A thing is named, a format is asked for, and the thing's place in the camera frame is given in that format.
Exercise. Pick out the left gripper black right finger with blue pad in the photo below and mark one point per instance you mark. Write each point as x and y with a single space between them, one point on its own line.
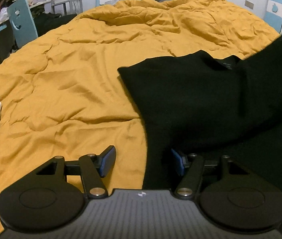
229 195

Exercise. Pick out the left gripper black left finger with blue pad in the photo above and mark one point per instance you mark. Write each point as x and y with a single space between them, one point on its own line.
56 192

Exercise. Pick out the black t-shirt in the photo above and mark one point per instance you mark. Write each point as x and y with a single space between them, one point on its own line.
211 107

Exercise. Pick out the mustard yellow duvet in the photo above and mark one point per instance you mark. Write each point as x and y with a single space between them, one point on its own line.
62 94

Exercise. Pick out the teal wooden chair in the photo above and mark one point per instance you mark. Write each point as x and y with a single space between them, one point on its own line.
22 23

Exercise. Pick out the grey metal rack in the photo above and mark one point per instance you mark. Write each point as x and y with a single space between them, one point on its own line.
75 6

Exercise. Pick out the beige wall switch plate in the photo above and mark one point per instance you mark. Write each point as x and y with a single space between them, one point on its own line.
249 4

